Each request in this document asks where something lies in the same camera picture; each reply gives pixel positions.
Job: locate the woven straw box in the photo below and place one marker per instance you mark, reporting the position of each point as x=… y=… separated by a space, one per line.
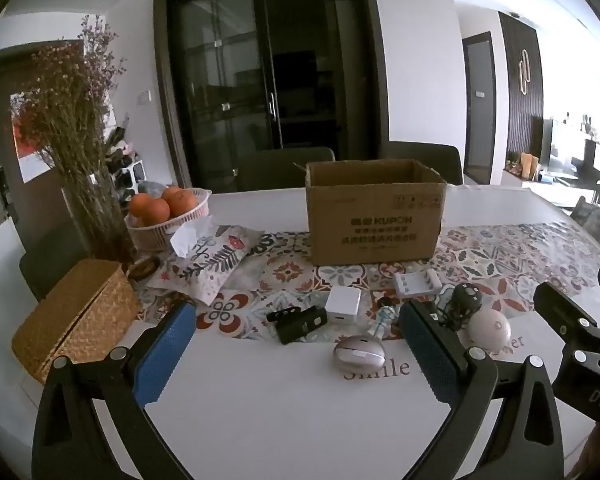
x=75 y=315

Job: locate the silver oval mouse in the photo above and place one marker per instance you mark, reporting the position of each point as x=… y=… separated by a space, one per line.
x=359 y=354

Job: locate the white light switch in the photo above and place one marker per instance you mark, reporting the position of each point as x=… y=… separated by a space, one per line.
x=145 y=98

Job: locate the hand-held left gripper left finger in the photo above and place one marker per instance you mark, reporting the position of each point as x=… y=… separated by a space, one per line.
x=165 y=355

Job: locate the black door lock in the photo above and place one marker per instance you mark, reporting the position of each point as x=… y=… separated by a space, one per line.
x=7 y=195

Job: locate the flat screen television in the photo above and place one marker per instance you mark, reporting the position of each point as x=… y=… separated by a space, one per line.
x=565 y=147

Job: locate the white cube charger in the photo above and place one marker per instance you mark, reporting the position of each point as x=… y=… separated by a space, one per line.
x=342 y=307

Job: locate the red white wall poster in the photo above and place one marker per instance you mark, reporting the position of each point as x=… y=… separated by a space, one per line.
x=27 y=160

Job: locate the dried flower bouquet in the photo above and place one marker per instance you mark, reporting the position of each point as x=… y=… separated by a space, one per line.
x=75 y=120

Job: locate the black round gadget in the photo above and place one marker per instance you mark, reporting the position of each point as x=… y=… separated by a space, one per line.
x=462 y=302

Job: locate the brown wooden door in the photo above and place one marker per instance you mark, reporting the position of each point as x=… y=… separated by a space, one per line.
x=10 y=200

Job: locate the white plastic basket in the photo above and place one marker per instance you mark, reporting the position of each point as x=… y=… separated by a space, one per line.
x=152 y=239

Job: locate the dark dining chair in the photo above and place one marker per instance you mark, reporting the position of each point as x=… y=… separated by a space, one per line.
x=425 y=160
x=285 y=167
x=47 y=265

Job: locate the white tissue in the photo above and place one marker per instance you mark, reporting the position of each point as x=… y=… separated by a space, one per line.
x=187 y=237

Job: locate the white printed tablecloth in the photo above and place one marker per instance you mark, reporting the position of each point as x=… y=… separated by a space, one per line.
x=280 y=410

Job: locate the dark slatted wall panel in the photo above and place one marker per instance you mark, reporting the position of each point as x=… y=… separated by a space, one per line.
x=520 y=110

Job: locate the dark interior door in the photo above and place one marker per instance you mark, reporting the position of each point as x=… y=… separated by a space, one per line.
x=480 y=110

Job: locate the glass vase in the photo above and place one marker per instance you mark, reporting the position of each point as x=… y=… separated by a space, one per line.
x=97 y=230

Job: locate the round wooden coaster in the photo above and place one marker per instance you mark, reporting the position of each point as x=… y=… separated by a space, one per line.
x=142 y=267

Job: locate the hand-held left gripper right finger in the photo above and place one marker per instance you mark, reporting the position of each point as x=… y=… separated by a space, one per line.
x=425 y=355

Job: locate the pink round gadget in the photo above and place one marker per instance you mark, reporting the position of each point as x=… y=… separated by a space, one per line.
x=490 y=331

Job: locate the patterned cushion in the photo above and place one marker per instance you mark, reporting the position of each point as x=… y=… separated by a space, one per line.
x=597 y=220

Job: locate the white shoe rack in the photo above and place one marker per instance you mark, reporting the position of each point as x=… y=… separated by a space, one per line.
x=132 y=175

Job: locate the leaf print tissue pouch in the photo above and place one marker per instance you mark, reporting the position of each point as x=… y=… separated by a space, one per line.
x=215 y=260

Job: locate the patterned table runner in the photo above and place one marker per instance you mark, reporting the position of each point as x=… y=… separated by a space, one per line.
x=505 y=255

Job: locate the black power adapter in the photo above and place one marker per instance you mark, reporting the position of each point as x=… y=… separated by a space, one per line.
x=302 y=322

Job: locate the orange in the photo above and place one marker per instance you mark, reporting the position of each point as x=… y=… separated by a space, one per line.
x=149 y=210
x=184 y=202
x=170 y=191

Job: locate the small white blue gadget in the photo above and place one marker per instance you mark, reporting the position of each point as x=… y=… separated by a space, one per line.
x=382 y=317

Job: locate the dark glass door cabinet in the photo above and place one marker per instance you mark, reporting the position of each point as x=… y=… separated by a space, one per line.
x=260 y=75

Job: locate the brown cardboard box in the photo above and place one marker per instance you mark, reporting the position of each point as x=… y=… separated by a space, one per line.
x=375 y=225

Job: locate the white battery charger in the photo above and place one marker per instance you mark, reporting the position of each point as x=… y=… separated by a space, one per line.
x=416 y=282

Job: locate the white media console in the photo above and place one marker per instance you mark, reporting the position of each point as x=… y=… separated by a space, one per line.
x=555 y=187

